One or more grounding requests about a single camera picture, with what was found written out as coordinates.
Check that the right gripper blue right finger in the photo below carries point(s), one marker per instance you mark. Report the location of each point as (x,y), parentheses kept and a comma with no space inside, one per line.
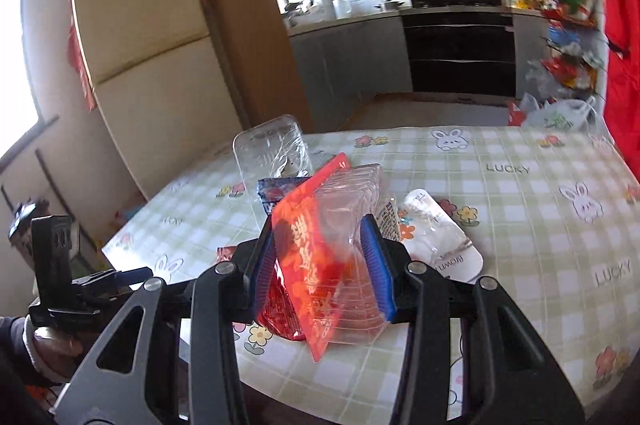
(390,269)

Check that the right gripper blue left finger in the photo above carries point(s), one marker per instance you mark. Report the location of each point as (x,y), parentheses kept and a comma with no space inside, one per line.
(254,266)

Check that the blue snack wrapper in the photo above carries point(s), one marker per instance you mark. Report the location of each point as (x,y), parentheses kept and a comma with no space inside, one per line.
(271,191)

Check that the red clear snack bag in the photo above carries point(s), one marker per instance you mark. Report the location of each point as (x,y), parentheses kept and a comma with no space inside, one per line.
(323,294)

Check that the dark sleeve left forearm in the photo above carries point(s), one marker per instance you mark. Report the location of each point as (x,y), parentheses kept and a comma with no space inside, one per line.
(17,373)

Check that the grey kitchen cabinets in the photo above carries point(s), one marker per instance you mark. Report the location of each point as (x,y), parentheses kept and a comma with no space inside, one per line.
(344,66)

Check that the left hand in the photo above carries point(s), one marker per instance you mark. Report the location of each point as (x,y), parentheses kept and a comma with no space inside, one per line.
(53,353)

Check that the clear plastic tray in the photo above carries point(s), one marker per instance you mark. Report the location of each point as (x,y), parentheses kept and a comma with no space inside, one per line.
(272,149)

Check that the black oven stove unit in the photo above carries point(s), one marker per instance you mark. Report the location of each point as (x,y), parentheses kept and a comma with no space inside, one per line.
(461,52)

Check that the white plastic bag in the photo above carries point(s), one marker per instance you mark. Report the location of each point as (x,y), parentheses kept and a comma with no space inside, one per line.
(568,115)

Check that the cream refrigerator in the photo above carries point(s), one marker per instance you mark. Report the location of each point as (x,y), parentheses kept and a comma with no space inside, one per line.
(154,71)

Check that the white kettle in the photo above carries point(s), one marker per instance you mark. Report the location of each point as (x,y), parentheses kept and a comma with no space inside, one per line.
(342,9)

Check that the red apron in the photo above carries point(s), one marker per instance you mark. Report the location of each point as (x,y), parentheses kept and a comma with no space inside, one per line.
(621,111)

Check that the wire storage rack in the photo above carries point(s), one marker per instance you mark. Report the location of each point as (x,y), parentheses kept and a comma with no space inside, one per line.
(571,66)

